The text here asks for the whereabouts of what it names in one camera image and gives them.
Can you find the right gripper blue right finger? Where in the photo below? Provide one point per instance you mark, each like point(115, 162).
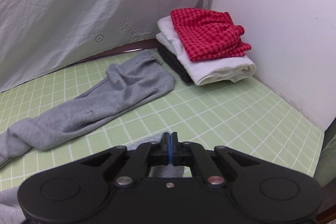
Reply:
point(199, 160)

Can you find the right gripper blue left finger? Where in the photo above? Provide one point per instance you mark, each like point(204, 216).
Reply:
point(140, 160)

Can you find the grey sweatpants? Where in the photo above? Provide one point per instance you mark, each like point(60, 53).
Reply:
point(79, 191)

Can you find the green grid table mat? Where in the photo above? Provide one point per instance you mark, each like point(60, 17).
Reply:
point(246, 116)

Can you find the white folded garment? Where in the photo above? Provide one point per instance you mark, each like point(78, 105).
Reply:
point(231, 69)

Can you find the black folded garment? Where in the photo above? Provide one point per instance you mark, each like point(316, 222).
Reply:
point(175, 65)

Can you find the red checkered shorts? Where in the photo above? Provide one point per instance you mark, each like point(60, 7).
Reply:
point(208, 34)

